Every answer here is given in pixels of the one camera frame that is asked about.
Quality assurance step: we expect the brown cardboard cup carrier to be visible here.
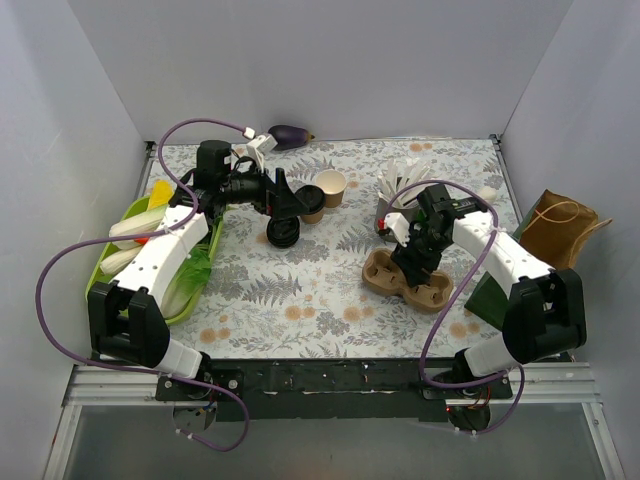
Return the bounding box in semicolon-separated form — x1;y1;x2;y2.
362;249;454;313

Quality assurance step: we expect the black coffee cup lid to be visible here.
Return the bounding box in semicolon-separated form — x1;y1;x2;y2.
295;185;326;215

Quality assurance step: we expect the brown paper coffee cup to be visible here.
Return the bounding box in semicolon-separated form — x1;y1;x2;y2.
300;208;325;224

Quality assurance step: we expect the dark green paper bag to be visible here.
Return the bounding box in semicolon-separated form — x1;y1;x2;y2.
464;272;508;331

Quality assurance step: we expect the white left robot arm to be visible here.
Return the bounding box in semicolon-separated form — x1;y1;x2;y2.
87;134;310;400

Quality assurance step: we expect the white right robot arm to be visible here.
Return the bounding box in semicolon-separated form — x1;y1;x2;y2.
377;180;587;398

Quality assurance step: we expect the yellow corn toy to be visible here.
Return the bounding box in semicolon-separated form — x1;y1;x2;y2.
147;180;174;210

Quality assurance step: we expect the grey straw holder cup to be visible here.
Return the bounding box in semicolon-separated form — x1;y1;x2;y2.
374;197;419;243

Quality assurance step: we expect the green bok choy toy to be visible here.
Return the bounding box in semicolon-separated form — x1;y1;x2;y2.
477;186;497;204

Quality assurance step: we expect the black lid stack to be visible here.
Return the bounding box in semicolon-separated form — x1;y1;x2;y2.
266;217;300;249

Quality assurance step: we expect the purple eggplant toy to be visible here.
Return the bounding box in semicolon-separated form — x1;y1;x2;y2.
268;125;315;151

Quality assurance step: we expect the green leafy lettuce toy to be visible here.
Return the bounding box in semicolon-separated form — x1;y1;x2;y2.
160;246;211;321

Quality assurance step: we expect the floral patterned table mat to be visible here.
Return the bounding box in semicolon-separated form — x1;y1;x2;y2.
171;138;517;359

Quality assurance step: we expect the white daikon radish toy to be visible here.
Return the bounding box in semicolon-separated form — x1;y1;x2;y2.
100;246;142;276

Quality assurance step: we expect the brown paper bag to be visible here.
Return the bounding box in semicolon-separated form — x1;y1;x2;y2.
514;190;612;270

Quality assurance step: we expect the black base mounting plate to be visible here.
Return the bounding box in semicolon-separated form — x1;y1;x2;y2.
154;359;515;422

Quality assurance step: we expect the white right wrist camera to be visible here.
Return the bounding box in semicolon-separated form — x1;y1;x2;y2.
379;212;410;247

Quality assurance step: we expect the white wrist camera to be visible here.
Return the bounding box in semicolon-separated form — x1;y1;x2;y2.
379;212;410;247
246;134;277;172

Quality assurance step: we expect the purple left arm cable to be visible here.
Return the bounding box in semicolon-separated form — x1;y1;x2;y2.
35;117;251;451

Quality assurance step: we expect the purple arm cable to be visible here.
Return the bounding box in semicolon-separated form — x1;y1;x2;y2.
35;117;251;451
387;179;526;434

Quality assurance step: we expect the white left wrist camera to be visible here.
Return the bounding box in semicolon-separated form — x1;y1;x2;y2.
246;134;277;172

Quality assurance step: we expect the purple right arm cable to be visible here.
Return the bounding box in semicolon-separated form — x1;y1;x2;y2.
387;179;526;434

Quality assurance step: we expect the aluminium frame rail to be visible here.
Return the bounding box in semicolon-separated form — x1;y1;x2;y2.
63;362;601;406

